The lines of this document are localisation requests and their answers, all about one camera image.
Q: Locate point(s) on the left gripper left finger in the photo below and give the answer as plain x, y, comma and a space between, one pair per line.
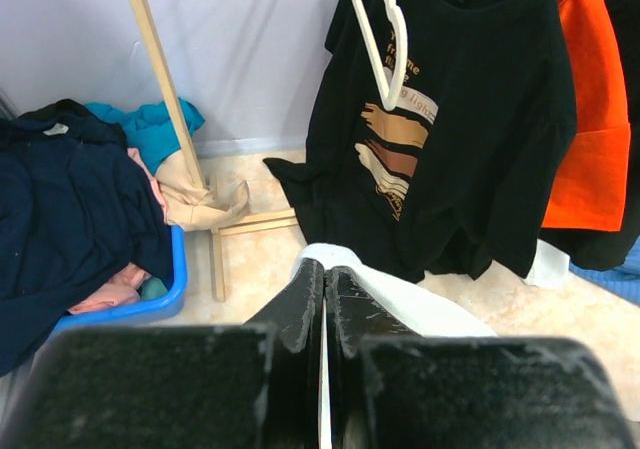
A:
254, 385

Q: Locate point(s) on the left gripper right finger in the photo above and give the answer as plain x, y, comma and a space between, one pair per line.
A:
541, 392

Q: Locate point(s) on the white t shirt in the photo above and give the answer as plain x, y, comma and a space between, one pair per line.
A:
415, 304

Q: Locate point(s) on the white hanging shirt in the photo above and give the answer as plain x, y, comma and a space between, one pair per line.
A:
550, 267

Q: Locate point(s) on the black printed hanging shirt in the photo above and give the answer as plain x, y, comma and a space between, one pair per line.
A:
459, 174

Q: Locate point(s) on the orange hanging shirt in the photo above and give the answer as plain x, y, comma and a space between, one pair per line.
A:
589, 190

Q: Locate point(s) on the pink garment in basket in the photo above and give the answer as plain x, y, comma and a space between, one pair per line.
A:
128, 286

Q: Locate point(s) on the wooden clothes rack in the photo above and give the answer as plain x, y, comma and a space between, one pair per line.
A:
246, 224

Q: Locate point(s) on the beige garment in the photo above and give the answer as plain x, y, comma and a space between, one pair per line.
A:
193, 208

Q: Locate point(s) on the navy blue garment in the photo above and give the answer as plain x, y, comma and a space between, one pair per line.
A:
75, 210

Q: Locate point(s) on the teal garment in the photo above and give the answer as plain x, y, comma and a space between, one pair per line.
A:
148, 129

